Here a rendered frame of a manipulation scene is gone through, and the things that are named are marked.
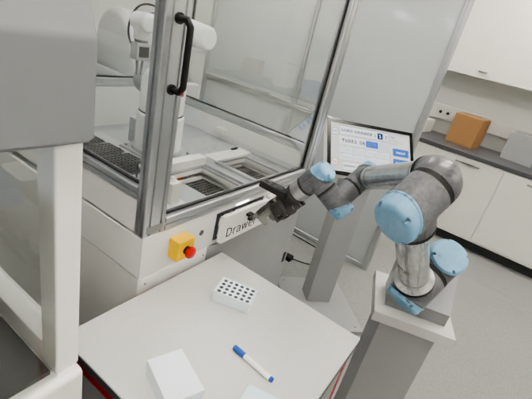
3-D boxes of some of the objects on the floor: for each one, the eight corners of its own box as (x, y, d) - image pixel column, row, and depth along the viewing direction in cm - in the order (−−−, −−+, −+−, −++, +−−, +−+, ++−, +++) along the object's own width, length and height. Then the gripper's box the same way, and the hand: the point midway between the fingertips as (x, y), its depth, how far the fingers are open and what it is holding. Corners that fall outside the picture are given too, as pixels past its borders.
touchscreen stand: (362, 336, 233) (427, 185, 192) (292, 333, 222) (345, 172, 180) (334, 283, 277) (382, 151, 236) (275, 279, 266) (315, 140, 224)
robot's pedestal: (381, 416, 185) (446, 292, 154) (381, 477, 158) (460, 343, 127) (322, 391, 190) (373, 267, 159) (312, 447, 163) (371, 311, 132)
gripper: (295, 209, 127) (256, 237, 139) (311, 201, 136) (272, 228, 148) (282, 187, 128) (243, 217, 140) (298, 180, 137) (260, 209, 149)
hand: (256, 214), depth 144 cm, fingers closed on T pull, 3 cm apart
